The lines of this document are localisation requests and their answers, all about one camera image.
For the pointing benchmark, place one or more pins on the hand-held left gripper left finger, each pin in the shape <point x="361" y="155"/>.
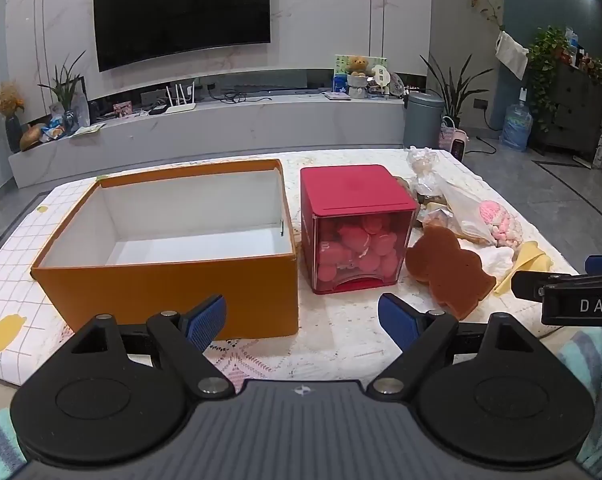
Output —
<point x="208" y="322"/>

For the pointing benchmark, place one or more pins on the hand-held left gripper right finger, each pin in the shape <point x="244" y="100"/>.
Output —
<point x="398" y="317"/>

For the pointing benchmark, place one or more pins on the yellow cloth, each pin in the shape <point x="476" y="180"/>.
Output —
<point x="526" y="260"/>

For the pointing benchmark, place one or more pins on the white cloth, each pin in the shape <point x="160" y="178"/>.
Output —
<point x="496" y="260"/>

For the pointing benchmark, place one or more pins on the orange cardboard box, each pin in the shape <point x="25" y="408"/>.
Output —
<point x="171" y="280"/>

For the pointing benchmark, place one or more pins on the brown bear-shaped sponge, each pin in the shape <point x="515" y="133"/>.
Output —
<point x="446" y="270"/>

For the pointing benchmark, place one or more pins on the pink and white crochet hat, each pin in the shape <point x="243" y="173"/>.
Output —
<point x="501" y="222"/>

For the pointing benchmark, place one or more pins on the person's right forearm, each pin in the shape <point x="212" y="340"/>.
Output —
<point x="596" y="390"/>

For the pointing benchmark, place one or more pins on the person's left forearm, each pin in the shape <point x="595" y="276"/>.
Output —
<point x="1" y="445"/>

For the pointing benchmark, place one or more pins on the pile of pink round sponges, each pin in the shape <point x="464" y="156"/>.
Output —
<point x="361" y="250"/>

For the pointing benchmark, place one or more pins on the large clear plastic bag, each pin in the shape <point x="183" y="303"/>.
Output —
<point x="461" y="205"/>

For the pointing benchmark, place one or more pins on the red plastic dispenser box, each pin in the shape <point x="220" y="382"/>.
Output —
<point x="351" y="190"/>

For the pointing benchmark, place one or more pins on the dark sideboard cabinet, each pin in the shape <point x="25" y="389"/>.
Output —
<point x="576" y="110"/>

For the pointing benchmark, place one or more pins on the blue water bottle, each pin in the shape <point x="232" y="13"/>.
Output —
<point x="517" y="127"/>

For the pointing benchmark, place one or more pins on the small clear plastic bag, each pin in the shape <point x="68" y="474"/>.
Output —
<point x="422" y="160"/>

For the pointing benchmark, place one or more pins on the pink space heater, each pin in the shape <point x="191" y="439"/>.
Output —
<point x="453" y="142"/>

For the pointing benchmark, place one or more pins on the grey trash bin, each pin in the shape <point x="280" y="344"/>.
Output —
<point x="423" y="120"/>

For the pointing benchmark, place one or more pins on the grey television cabinet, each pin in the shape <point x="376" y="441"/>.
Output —
<point x="231" y="125"/>

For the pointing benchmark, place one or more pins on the long-leaf potted plant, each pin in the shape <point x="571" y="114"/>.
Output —
<point x="456" y="95"/>

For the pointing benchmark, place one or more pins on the green trailing plant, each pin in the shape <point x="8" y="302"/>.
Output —
<point x="543" y="65"/>

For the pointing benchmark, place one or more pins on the white router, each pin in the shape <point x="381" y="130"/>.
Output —
<point x="181" y="106"/>

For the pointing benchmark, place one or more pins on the white hanging towel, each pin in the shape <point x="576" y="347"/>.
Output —
<point x="512" y="55"/>

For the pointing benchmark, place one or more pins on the pink photo card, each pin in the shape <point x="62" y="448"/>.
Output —
<point x="123" y="110"/>

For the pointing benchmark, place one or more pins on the white pot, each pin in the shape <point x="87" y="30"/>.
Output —
<point x="358" y="87"/>

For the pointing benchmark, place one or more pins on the snack packets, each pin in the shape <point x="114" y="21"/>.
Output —
<point x="58" y="130"/>

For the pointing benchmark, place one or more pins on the brown round object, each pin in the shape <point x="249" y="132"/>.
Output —
<point x="32" y="137"/>

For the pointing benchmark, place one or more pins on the brown teddy bear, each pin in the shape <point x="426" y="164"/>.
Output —
<point x="357" y="65"/>

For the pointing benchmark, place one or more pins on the long-leaf plant in glass vase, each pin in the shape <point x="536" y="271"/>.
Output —
<point x="63" y="90"/>

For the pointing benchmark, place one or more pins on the dark vase with dried flowers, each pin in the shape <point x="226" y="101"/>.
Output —
<point x="10" y="115"/>

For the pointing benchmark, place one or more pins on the black wall television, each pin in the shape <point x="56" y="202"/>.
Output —
<point x="181" y="10"/>

